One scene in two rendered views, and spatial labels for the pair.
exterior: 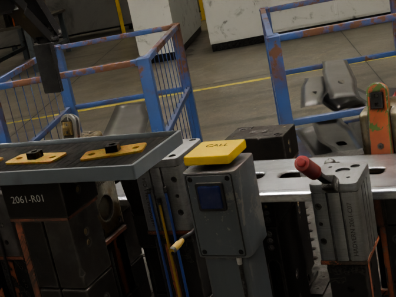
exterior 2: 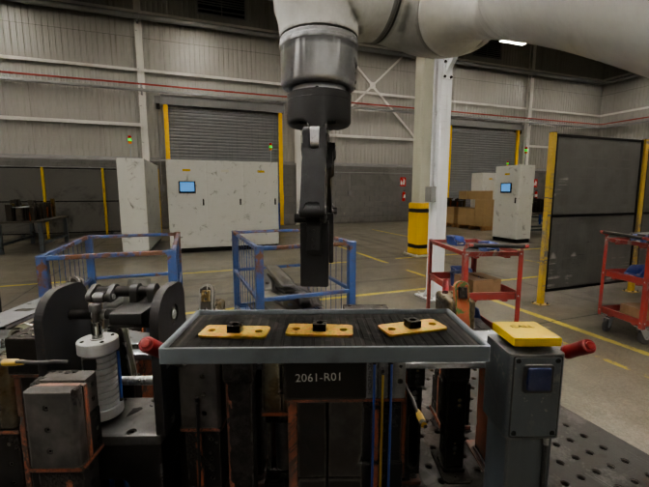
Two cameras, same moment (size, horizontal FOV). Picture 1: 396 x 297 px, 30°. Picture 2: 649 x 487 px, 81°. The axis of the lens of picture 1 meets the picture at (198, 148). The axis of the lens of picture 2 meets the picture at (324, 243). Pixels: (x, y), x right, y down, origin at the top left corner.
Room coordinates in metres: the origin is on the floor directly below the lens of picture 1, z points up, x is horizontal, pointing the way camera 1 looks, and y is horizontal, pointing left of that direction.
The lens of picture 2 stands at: (0.57, 0.43, 1.34)
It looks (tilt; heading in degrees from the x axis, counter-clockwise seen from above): 8 degrees down; 332
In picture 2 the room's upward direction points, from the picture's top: straight up
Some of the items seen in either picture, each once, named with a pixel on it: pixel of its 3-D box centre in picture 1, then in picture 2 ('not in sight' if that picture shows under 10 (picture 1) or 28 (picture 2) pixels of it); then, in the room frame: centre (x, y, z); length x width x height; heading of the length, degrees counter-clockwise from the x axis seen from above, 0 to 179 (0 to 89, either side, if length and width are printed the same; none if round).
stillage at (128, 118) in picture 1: (112, 135); (127, 300); (3.92, 0.44, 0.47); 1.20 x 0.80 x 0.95; 171
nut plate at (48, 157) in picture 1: (35, 155); (320, 327); (0.98, 0.22, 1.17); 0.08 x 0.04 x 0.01; 59
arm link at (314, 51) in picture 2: not in sight; (319, 69); (0.98, 0.22, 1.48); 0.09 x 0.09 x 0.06
